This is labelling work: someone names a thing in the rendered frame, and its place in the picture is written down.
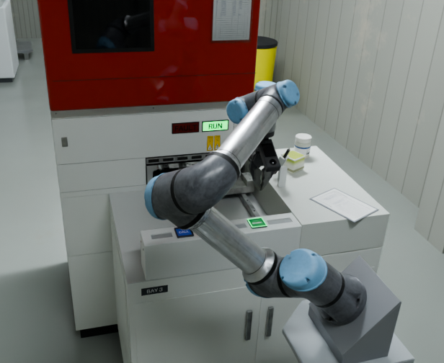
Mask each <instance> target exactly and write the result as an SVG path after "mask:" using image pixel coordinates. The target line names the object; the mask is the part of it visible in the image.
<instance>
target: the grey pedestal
mask: <svg viewBox="0 0 444 363"><path fill-rule="evenodd" d="M309 303H310V301H308V300H303V301H301V303H300V304H299V306H298V307H297V308H296V310H295V311H294V313H293V314H292V316H291V317H290V318H289V320H288V322H287V323H286V324H285V325H284V327H283V335H284V337H285V339H286V341H287V342H288V344H289V346H290V348H291V349H292V351H293V353H294V354H295V356H296V359H297V360H298V362H299V363H339V362H338V360H337V358H336V357H335V355H334V354H333V352H332V350H331V349H330V348H329V346H328V345H327V343H326V341H325V340H324V338H323V337H322V335H321V334H320V332H319V330H318V329H317V327H316V326H315V324H314V322H313V321H312V320H311V318H310V316H309V315H308V309H309ZM358 363H414V357H413V356H412V355H411V353H410V352H409V351H408V350H407V348H406V347H405V346H404V345H403V343H402V342H401V341H400V340H399V339H398V337H397V336H396V335H395V334H393V338H392V341H391V346H390V349H389V352H388V356H387V357H381V358H378V359H372V360H368V361H364V362H358Z"/></svg>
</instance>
